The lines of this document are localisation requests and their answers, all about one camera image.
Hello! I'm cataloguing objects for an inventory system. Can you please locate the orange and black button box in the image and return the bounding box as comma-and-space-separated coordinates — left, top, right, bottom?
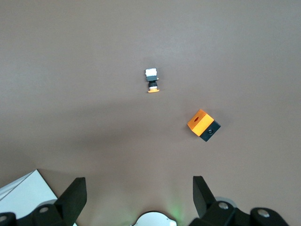
187, 108, 222, 143

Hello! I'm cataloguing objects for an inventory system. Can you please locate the brown table cover sheet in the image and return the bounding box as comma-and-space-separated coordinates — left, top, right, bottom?
0, 0, 301, 226

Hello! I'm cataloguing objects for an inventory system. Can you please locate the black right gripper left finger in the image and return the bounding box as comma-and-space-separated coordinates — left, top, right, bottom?
0, 177, 88, 226

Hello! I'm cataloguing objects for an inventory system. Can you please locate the white drawer cabinet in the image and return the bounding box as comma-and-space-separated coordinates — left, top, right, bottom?
0, 169, 59, 226

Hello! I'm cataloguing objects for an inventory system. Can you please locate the orange mushroom push button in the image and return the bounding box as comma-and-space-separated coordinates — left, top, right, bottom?
143, 67, 161, 94

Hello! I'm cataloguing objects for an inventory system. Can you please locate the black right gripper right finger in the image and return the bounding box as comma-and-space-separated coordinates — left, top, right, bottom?
188, 175, 290, 226

